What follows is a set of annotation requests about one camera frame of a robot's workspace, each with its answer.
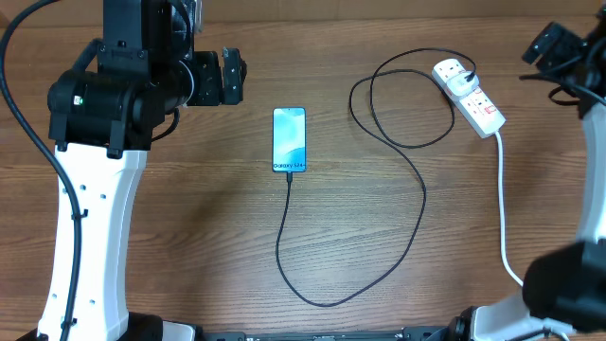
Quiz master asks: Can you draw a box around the blue Galaxy smartphone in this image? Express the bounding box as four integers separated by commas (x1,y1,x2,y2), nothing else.
272,107,307,172

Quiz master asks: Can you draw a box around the black USB charging cable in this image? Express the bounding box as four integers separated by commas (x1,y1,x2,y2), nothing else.
275,47,477,309

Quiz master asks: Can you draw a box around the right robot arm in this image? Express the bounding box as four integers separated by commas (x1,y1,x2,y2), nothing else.
431,10,605,341

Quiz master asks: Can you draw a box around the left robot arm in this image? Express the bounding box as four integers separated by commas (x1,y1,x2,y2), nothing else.
27,0,246,340

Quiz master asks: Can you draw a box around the white charger adapter plug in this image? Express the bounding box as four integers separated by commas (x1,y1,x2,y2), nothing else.
446,72,479,98

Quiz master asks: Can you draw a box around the white power strip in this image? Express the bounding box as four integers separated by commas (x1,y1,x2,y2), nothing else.
432,59,506,138

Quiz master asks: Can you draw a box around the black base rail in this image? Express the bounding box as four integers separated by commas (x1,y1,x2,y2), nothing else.
150,321,448,341

